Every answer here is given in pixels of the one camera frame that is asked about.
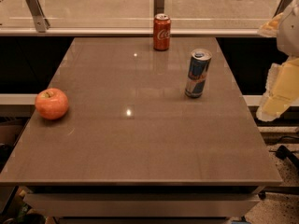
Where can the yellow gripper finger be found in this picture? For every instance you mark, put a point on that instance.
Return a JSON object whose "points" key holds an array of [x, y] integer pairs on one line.
{"points": [[282, 89], [271, 28]]}

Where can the blue silver redbull can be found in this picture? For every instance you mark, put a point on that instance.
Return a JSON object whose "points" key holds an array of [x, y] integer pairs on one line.
{"points": [[199, 63]]}

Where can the red coca-cola can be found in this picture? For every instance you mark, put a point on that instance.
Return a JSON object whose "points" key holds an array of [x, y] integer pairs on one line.
{"points": [[161, 32]]}

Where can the black chair base leg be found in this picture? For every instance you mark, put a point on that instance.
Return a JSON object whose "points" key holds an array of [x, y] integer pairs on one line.
{"points": [[283, 153]]}

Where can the glass railing panel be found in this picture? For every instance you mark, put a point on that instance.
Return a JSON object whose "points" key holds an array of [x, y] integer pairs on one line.
{"points": [[185, 14]]}

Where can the red apple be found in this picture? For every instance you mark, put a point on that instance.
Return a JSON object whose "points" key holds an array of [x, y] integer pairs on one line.
{"points": [[51, 104]]}

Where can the right metal railing bracket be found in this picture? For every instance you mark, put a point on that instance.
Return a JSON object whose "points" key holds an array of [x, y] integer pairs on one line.
{"points": [[281, 6]]}

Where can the metal railing bracket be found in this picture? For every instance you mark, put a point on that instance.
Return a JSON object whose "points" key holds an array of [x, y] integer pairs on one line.
{"points": [[41, 23], [158, 6], [281, 6]]}

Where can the middle metal railing bracket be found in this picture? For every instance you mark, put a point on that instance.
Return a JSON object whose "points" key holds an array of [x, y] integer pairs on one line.
{"points": [[158, 6]]}

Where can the left metal railing bracket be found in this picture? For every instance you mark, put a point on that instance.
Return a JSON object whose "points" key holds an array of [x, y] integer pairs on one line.
{"points": [[41, 23]]}

